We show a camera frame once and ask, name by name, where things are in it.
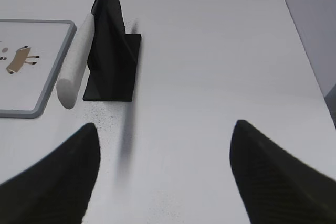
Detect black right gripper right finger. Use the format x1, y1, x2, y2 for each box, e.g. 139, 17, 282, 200
229, 120, 335, 223

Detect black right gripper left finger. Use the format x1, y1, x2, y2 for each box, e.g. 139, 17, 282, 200
1, 123, 100, 223

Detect silver knife with white handle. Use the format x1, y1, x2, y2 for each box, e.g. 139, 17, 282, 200
56, 0, 101, 109

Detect black knife stand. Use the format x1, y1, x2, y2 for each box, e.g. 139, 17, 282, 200
83, 0, 141, 102

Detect white cutting board grey rim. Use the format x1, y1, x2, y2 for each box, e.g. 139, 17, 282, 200
1, 19, 77, 119

